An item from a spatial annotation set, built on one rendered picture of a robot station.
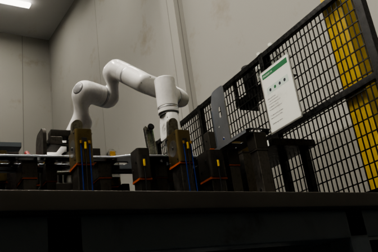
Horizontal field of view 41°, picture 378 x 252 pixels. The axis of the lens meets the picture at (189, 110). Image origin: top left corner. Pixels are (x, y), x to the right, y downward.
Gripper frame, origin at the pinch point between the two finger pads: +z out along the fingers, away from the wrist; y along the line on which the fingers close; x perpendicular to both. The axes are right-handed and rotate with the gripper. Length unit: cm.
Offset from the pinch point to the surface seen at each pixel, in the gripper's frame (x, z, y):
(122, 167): -17.8, 3.2, -10.1
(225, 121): 26.6, -14.0, -0.6
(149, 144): -1.2, -9.4, -18.9
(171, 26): 174, -259, -294
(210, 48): 190, -204, -245
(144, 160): -19.9, 8.7, 16.3
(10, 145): -55, -12, -32
